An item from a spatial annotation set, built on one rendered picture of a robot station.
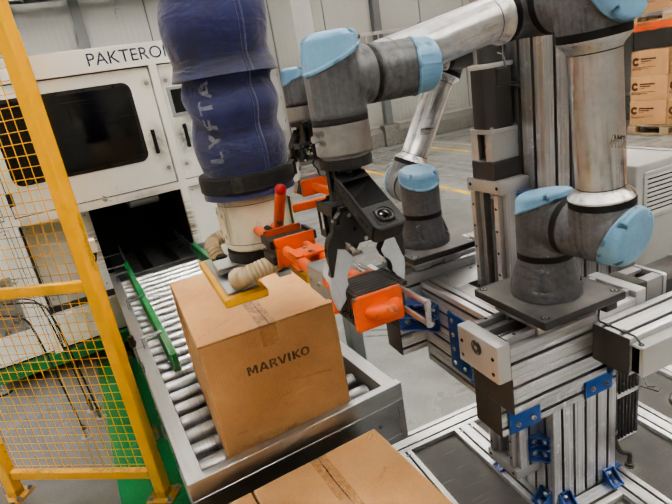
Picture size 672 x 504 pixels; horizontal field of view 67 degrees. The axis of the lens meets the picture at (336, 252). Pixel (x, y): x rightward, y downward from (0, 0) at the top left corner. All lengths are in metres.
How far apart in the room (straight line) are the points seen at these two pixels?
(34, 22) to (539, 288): 9.70
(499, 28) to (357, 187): 0.45
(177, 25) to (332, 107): 0.57
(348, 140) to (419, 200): 0.87
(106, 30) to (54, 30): 0.79
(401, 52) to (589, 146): 0.43
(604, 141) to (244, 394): 1.09
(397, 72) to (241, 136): 0.53
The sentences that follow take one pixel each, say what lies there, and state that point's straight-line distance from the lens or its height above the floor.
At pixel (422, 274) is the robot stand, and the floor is 0.97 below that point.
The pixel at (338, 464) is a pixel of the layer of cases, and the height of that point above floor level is 0.54.
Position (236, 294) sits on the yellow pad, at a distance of 1.14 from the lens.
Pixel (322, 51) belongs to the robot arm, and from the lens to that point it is 0.65.
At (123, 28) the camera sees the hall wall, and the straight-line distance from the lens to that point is 10.23.
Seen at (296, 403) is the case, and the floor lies 0.67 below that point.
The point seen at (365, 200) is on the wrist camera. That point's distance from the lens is 0.64.
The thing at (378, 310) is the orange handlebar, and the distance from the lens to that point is 0.67.
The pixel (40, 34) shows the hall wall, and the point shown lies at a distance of 10.25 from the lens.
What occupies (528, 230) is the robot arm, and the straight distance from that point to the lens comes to 1.12.
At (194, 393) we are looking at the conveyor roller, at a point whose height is 0.53.
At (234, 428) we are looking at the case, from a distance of 1.55.
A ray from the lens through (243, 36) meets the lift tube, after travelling 1.14.
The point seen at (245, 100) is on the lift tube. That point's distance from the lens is 1.13.
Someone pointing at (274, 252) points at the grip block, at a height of 1.25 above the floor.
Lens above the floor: 1.55
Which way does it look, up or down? 19 degrees down
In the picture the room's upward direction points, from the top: 10 degrees counter-clockwise
